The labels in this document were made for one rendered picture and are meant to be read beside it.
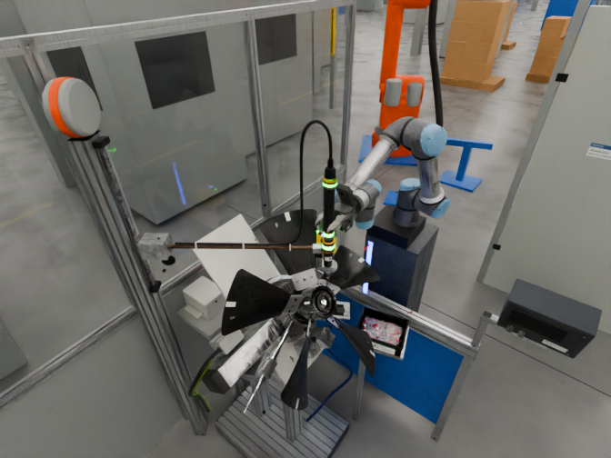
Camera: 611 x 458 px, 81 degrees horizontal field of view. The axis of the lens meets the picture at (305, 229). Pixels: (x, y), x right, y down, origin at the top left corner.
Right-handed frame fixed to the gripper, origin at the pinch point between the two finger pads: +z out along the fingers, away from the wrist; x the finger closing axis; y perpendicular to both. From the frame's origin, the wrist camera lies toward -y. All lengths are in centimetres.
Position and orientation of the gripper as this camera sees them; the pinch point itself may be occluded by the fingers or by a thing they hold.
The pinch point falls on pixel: (323, 224)
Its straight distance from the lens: 117.3
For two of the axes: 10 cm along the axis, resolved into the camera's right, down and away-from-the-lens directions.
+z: -6.0, 4.8, -6.4
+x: -8.0, -3.5, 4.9
